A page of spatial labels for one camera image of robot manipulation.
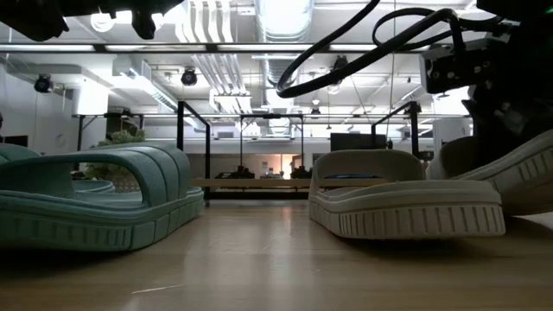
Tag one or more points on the silver round ceiling duct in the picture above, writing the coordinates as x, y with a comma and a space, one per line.
285, 19

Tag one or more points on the green rubber slide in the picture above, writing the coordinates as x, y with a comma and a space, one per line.
86, 224
17, 152

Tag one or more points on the green plant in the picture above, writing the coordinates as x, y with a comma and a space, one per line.
125, 137

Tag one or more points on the white rectangular air duct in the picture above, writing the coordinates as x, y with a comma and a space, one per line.
147, 86

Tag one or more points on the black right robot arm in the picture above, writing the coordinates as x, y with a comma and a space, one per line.
518, 8

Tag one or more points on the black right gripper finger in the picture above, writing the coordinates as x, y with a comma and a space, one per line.
540, 116
497, 125

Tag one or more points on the black round ceiling fixture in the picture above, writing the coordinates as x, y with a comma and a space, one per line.
188, 78
43, 84

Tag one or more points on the white ceiling pipes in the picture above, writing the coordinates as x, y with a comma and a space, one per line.
216, 69

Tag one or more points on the black monitor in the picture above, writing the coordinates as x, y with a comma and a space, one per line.
358, 141

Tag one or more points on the black hanging ceiling lamp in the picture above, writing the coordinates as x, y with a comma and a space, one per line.
341, 62

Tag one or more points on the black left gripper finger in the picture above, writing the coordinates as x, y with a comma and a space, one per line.
143, 23

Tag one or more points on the white rubber slide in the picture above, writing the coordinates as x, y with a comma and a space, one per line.
410, 216
527, 173

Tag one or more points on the black background station frame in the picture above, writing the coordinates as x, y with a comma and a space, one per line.
271, 116

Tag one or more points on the white room column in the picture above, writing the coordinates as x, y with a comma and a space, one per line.
90, 108
451, 129

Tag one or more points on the black frame wooden shelf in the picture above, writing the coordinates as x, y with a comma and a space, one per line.
242, 182

